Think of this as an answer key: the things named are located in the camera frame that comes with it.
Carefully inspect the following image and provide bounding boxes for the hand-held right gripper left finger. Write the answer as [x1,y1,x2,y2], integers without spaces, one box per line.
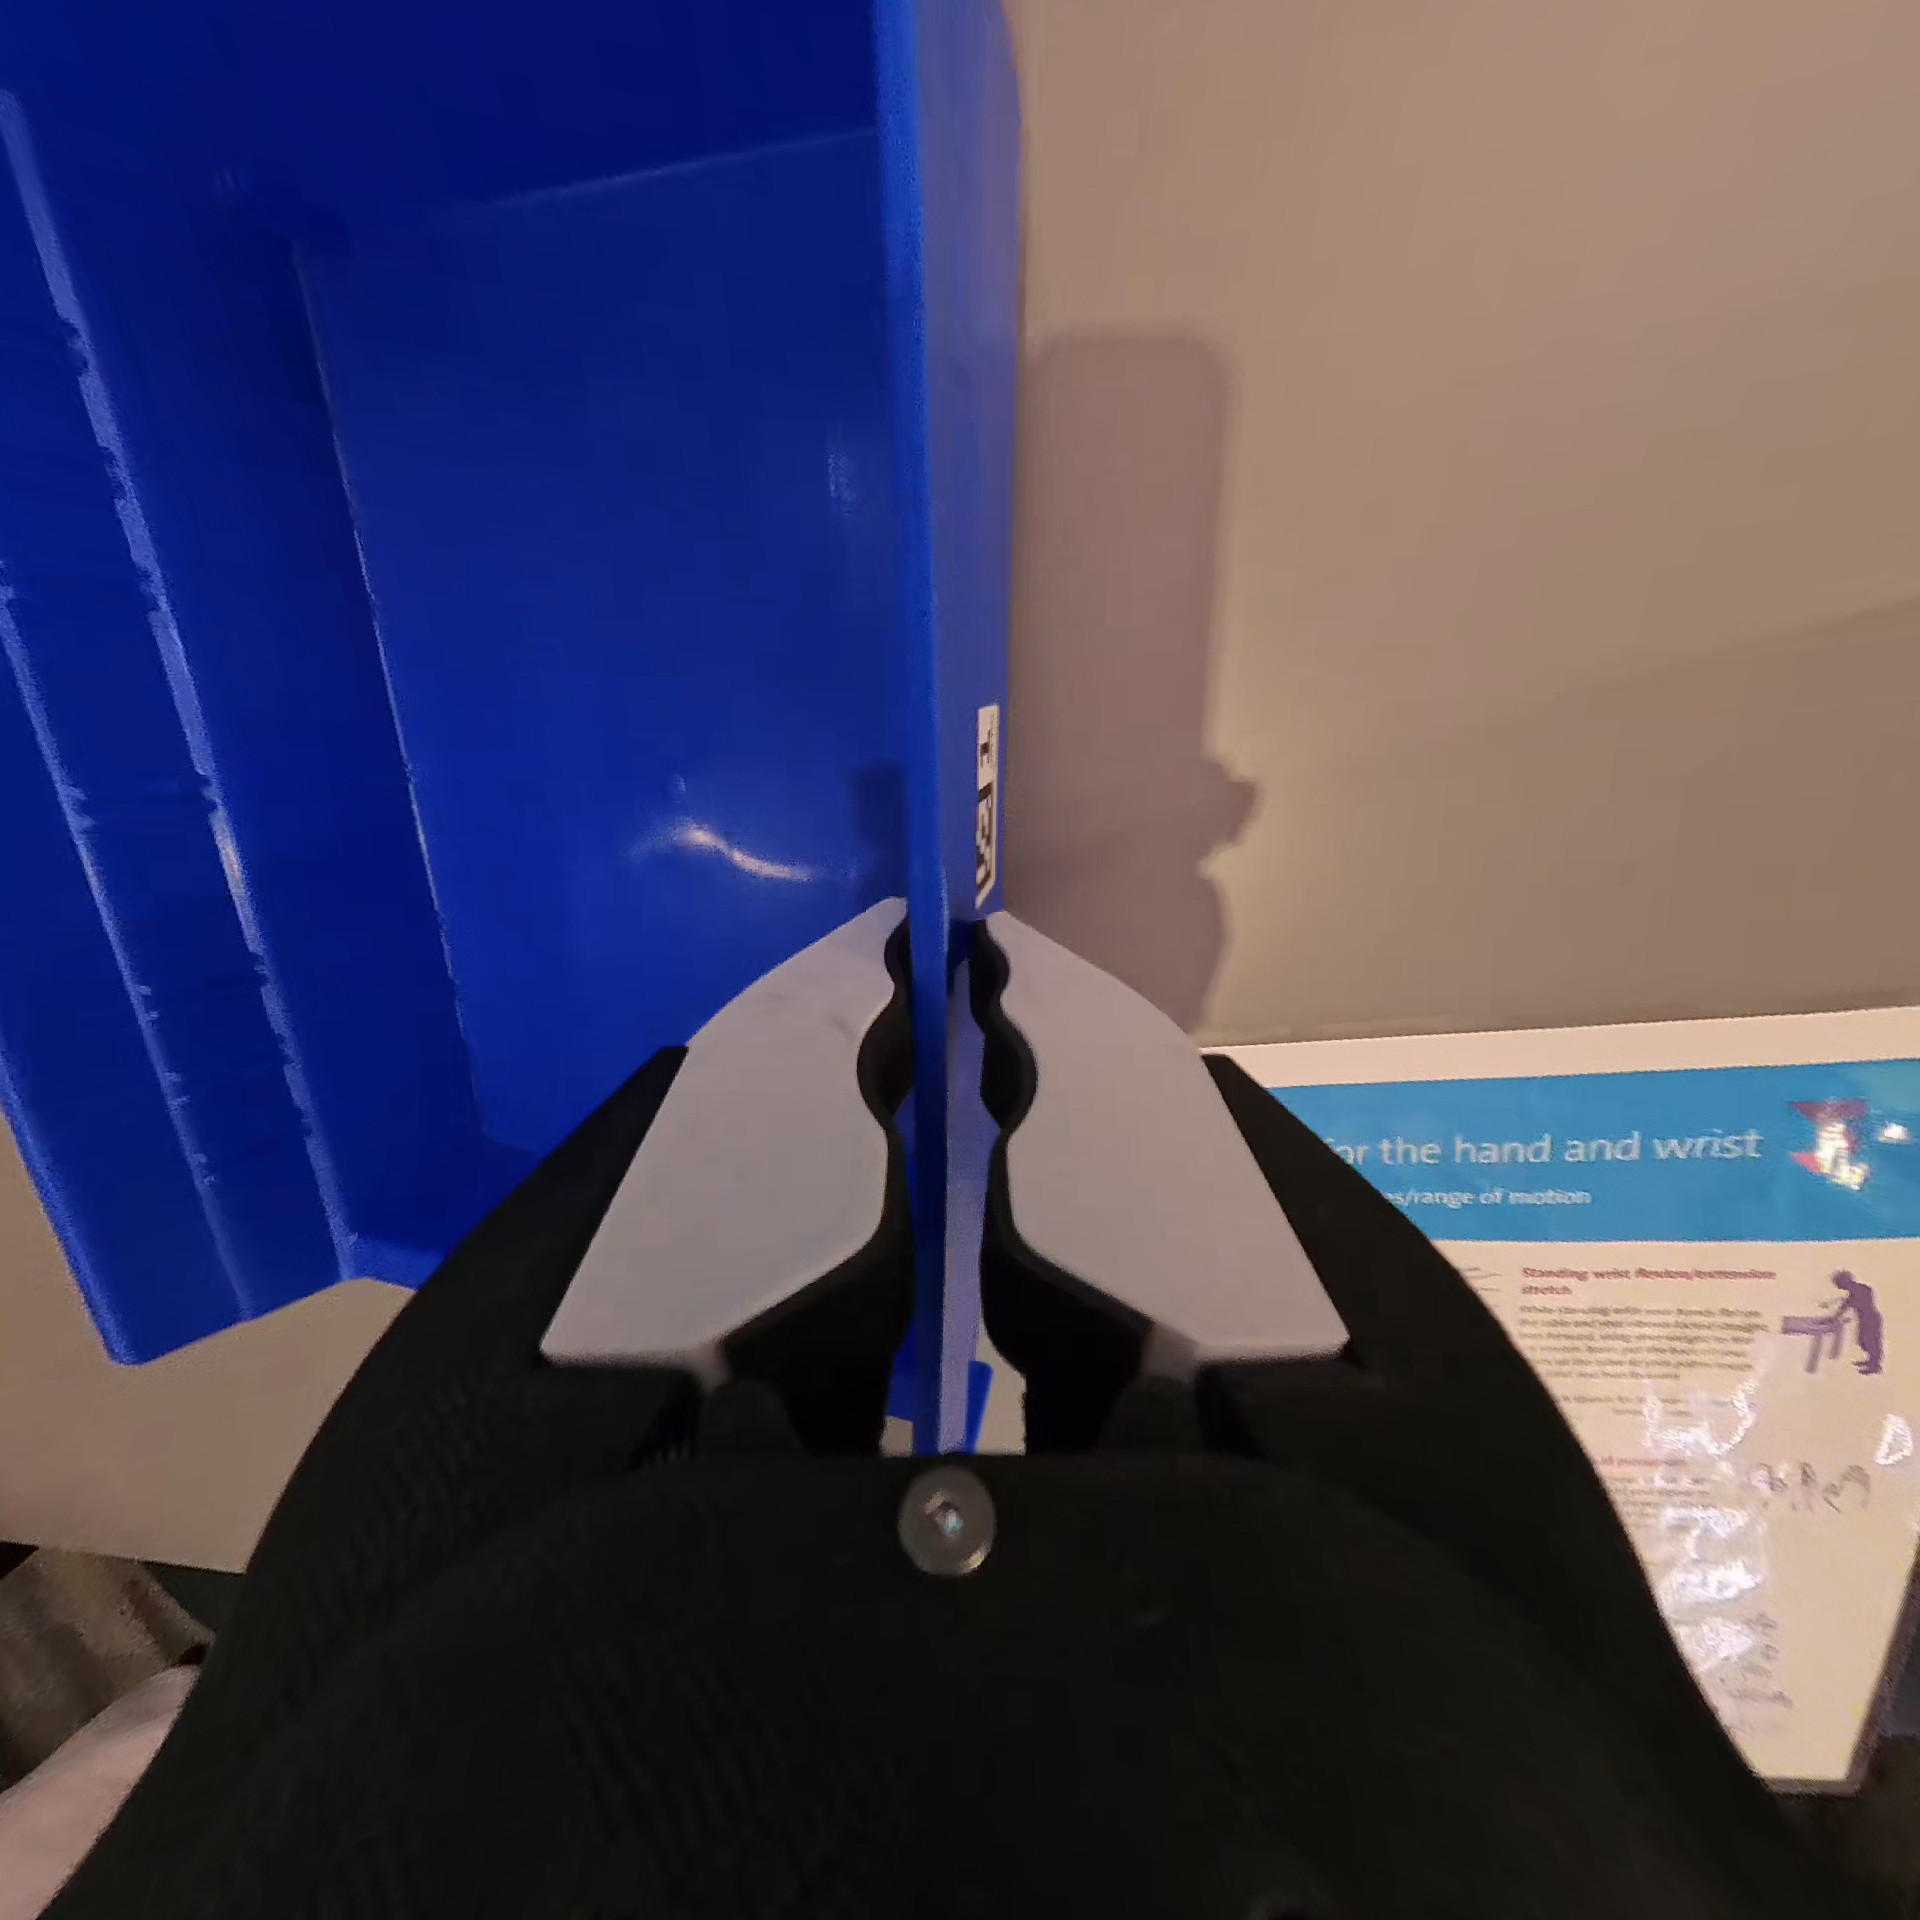
[537,896,922,1443]

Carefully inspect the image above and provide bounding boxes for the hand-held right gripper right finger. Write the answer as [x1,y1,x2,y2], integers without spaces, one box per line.
[972,912,1356,1434]

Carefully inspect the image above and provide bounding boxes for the blue parts bin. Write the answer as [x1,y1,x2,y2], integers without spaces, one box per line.
[0,0,1029,1462]

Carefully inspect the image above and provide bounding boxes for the laminated exercise sheet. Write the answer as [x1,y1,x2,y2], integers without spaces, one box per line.
[1201,1009,1920,1795]

